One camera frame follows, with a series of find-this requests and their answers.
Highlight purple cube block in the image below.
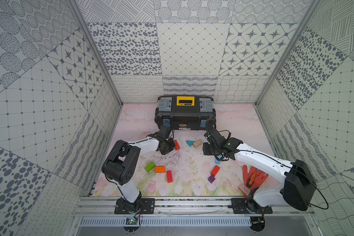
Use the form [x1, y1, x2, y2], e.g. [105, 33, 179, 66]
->
[207, 175, 215, 183]

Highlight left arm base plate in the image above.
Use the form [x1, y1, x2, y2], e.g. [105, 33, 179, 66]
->
[114, 198, 155, 214]

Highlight red block lower right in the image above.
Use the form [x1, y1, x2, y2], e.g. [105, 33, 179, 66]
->
[210, 165, 220, 177]

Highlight orange block near green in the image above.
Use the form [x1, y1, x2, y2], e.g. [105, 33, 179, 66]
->
[154, 166, 166, 174]

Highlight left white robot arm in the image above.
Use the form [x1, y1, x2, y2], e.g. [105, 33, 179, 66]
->
[101, 125, 176, 204]

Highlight aluminium front rail frame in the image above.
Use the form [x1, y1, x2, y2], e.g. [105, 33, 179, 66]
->
[72, 196, 316, 219]

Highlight orange handled tool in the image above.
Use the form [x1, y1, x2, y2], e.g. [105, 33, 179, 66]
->
[246, 171, 257, 189]

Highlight green rectangular block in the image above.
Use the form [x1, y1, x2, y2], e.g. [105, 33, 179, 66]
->
[144, 161, 156, 173]

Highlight dark red rectangular block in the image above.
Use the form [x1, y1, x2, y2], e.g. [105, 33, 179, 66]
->
[166, 171, 173, 183]

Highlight teal triangular block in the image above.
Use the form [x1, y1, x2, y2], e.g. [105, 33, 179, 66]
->
[186, 140, 195, 147]

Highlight natural wood rectangular block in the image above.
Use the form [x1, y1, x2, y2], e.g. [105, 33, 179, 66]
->
[192, 139, 203, 148]

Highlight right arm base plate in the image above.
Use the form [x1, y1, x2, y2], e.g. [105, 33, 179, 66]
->
[229, 198, 273, 214]

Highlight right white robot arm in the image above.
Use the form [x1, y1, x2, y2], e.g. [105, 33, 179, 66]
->
[204, 119, 316, 212]

